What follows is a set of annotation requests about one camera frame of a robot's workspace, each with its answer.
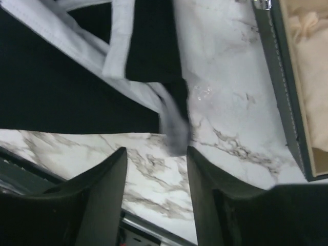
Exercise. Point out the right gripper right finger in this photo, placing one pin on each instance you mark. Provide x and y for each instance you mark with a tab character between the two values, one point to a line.
228	211

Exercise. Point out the black compartment box with lid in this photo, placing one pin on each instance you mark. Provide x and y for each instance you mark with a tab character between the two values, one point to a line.
272	22

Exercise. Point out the beige cloth piece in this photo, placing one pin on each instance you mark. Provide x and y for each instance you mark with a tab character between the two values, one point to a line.
309	33

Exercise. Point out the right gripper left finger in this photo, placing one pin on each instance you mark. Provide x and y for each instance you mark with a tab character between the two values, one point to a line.
74	197

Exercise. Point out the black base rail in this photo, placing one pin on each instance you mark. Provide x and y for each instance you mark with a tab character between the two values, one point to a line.
38	184

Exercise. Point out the black underwear white waistband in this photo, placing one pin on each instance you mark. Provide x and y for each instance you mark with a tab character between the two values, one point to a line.
93	67

